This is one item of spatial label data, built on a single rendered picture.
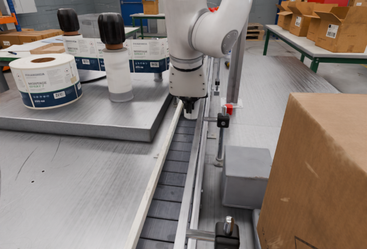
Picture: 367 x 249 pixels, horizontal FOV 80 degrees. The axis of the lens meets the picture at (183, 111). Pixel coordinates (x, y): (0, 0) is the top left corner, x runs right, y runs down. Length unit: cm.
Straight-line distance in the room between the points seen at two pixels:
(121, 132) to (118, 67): 23
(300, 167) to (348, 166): 8
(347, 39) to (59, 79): 223
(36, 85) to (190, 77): 53
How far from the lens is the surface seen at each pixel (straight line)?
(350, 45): 247
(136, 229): 38
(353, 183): 21
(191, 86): 55
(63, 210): 56
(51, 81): 85
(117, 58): 78
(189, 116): 68
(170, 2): 44
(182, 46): 47
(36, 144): 80
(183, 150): 56
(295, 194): 29
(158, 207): 44
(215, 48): 41
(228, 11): 41
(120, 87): 81
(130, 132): 68
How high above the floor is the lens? 123
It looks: 28 degrees down
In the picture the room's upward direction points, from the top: straight up
